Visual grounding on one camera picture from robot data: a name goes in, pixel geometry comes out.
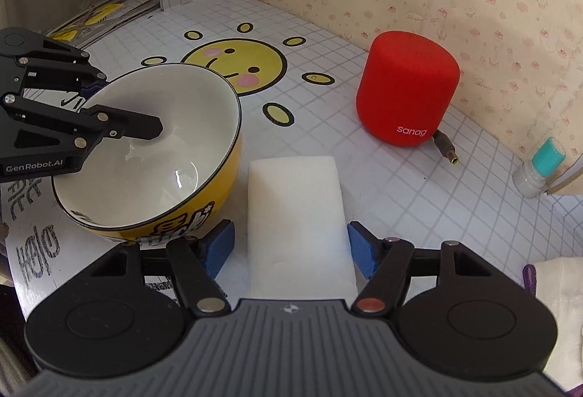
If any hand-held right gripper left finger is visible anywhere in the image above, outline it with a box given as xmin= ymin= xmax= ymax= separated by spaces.
xmin=86 ymin=219 xmax=236 ymax=318

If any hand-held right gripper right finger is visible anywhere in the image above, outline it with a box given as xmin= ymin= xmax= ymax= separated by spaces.
xmin=347 ymin=221 xmax=497 ymax=317

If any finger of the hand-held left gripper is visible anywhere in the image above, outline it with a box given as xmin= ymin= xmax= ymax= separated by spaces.
xmin=0 ymin=27 xmax=109 ymax=95
xmin=0 ymin=93 xmax=165 ymax=152

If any white bowl with black text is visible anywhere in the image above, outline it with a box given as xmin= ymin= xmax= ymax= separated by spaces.
xmin=51 ymin=63 xmax=243 ymax=245

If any white sponge block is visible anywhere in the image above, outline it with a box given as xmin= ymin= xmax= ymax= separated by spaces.
xmin=247 ymin=155 xmax=360 ymax=298

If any folded metal rack yellow label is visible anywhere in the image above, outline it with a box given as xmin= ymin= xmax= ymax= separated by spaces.
xmin=46 ymin=0 xmax=160 ymax=49

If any red cylindrical cup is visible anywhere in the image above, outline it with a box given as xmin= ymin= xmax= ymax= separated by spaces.
xmin=356 ymin=31 xmax=462 ymax=148

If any teal small cup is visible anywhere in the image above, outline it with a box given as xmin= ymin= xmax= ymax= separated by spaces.
xmin=512 ymin=137 xmax=566 ymax=198

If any white cloth purple trim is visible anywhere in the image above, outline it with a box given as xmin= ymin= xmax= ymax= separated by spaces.
xmin=521 ymin=258 xmax=583 ymax=397

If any cable plug yellow tip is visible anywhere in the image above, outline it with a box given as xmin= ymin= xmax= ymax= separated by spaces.
xmin=432 ymin=129 xmax=461 ymax=168

